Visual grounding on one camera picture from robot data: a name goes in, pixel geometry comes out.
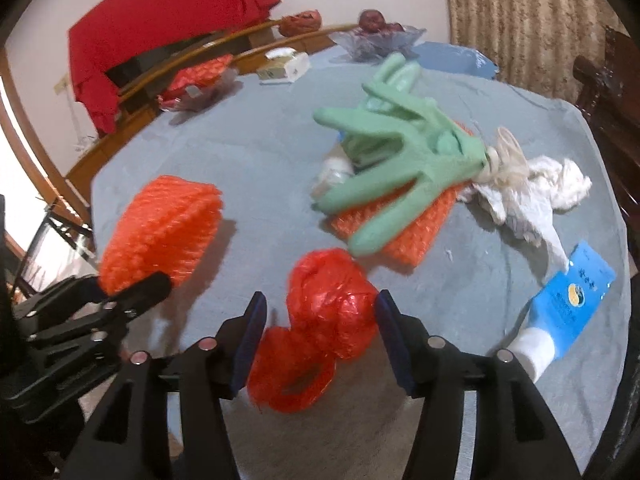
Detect red plastic bag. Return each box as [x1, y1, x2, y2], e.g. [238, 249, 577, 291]
[286, 249, 380, 361]

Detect dark wooden chair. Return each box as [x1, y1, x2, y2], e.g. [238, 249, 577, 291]
[572, 25, 640, 173]

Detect curved wooden bench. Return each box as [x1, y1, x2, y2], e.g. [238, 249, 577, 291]
[64, 19, 362, 197]

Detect red snack packet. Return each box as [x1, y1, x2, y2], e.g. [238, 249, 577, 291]
[160, 55, 236, 109]

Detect beige patterned curtain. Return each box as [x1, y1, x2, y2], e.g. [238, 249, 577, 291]
[440, 0, 632, 107]

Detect cream rubber bands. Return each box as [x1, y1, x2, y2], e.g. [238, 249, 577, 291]
[481, 127, 527, 187]

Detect red bag on bench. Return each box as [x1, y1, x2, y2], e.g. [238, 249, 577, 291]
[278, 8, 322, 38]

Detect orange foam fruit net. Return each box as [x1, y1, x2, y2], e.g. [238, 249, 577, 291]
[98, 175, 223, 295]

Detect flat blue plastic sheet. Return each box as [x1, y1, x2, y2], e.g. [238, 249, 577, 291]
[409, 41, 499, 81]

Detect green rubber glove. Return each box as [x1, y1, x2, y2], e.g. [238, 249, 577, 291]
[361, 52, 471, 126]
[312, 104, 489, 257]

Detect glass fruit bowl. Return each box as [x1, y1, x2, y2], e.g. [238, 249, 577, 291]
[329, 25, 429, 64]

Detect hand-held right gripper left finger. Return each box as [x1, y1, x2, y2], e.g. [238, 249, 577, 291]
[57, 291, 269, 480]

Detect black metal frame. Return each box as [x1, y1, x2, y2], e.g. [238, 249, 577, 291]
[19, 199, 97, 303]

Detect grey tablecloth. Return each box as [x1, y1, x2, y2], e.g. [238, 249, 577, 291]
[90, 42, 632, 480]

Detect red cloth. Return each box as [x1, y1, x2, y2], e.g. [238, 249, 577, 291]
[67, 0, 282, 137]

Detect white plastic bottle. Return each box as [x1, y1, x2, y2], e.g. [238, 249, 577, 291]
[312, 142, 362, 202]

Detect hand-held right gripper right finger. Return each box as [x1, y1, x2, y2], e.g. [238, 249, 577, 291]
[375, 288, 584, 480]

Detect large red apple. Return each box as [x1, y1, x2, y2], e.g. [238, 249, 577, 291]
[358, 9, 389, 34]

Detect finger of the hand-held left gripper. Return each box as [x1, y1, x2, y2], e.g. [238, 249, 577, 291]
[0, 322, 127, 417]
[15, 272, 174, 342]

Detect clear glass dish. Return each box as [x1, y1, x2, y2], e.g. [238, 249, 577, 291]
[157, 67, 242, 114]

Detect white crumpled plastic bag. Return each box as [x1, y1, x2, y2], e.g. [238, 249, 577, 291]
[460, 155, 594, 267]

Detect flat orange foam net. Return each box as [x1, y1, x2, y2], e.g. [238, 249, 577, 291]
[330, 120, 476, 269]

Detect white tissue box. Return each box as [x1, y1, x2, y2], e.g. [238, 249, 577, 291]
[257, 47, 311, 84]

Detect blue printed packet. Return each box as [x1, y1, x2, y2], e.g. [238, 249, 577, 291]
[529, 241, 617, 362]

